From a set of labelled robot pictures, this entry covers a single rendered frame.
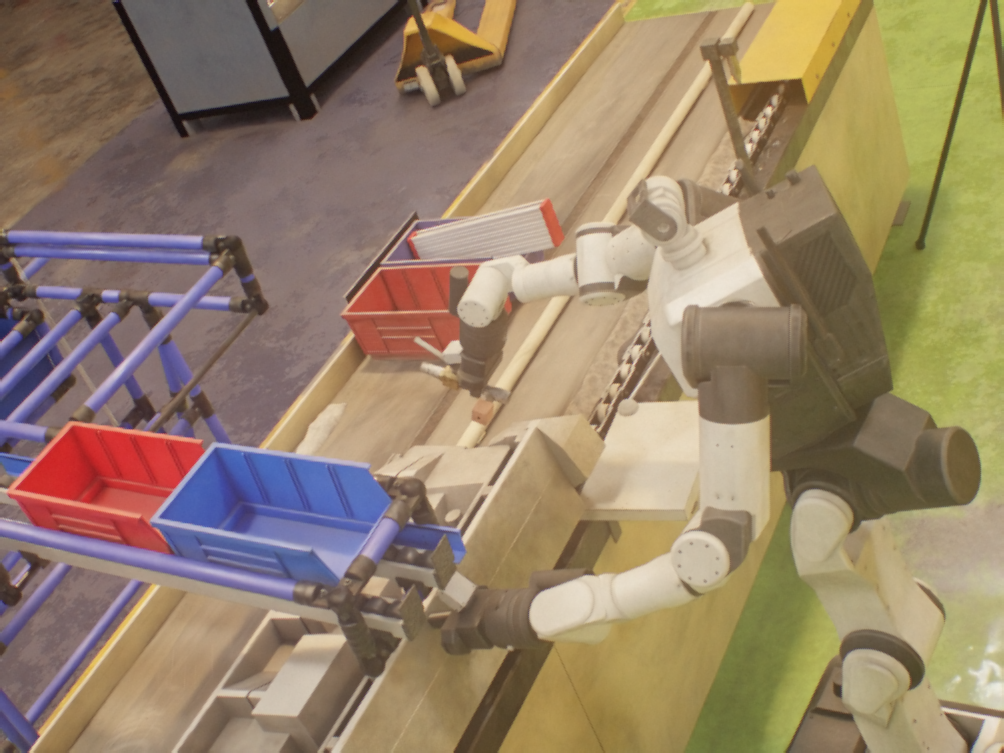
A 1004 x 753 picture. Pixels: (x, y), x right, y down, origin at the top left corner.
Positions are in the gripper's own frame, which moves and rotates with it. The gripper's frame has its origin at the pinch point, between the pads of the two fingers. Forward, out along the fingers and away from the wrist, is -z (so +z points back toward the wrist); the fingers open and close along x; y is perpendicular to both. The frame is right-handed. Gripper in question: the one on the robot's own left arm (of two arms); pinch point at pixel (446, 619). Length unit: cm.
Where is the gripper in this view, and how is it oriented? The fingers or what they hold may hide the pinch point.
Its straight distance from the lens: 207.2
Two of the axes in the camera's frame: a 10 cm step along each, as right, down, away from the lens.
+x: 4.2, -6.4, 6.5
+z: 7.8, -1.2, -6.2
